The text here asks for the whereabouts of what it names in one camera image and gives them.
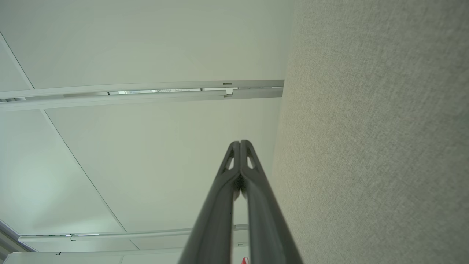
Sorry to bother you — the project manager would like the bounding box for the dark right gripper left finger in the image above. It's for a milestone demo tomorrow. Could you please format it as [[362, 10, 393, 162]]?
[[178, 140, 241, 264]]

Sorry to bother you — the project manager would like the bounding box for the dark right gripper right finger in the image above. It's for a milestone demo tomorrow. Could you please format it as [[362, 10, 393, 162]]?
[[240, 140, 304, 264]]

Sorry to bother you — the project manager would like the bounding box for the grey metal partition post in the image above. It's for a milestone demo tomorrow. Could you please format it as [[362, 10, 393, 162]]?
[[0, 80, 285, 111]]

